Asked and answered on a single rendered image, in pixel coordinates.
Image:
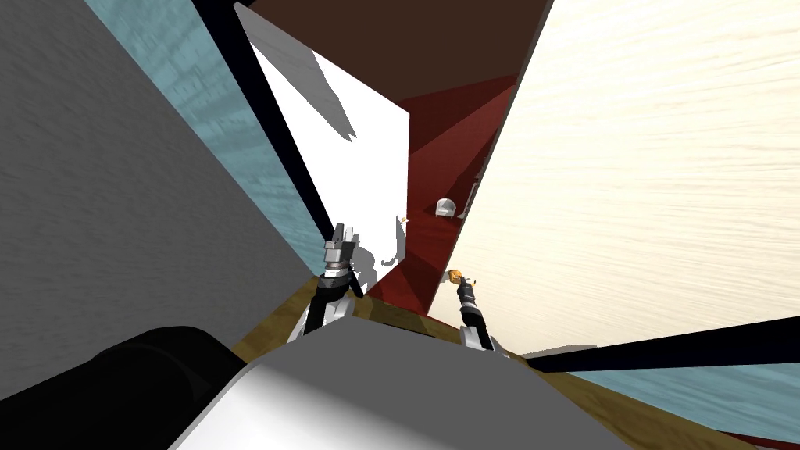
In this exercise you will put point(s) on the white armchair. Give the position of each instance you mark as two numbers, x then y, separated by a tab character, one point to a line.
445	207

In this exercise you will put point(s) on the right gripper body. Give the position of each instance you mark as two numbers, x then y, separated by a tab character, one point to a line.
466	292

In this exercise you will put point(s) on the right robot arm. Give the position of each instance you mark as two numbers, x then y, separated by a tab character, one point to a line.
475	325

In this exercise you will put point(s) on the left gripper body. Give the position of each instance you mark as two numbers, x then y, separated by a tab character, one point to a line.
338	253

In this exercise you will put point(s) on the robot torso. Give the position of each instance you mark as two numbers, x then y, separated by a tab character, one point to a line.
387	394

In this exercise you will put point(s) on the golden round door knob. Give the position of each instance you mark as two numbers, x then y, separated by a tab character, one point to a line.
454	275

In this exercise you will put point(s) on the cream door leaf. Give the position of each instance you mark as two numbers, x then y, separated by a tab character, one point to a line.
625	187

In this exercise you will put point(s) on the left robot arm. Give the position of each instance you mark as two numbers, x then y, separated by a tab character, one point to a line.
125	387

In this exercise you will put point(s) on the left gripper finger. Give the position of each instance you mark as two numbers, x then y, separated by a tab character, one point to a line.
337	232
349	236

